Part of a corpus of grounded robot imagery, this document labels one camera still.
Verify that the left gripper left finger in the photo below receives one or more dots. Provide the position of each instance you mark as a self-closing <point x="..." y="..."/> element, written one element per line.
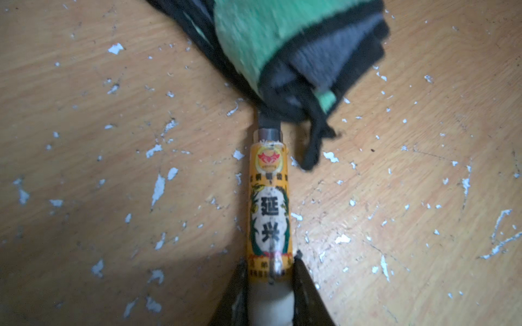
<point x="232" y="308"/>

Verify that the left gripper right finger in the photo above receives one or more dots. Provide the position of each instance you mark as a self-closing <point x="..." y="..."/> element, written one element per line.
<point x="309" y="308"/>

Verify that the small sickle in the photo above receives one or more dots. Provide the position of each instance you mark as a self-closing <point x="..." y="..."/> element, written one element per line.
<point x="269" y="253"/>

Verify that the green and black rag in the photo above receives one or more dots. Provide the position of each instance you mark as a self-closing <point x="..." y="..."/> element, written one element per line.
<point x="295" y="59"/>

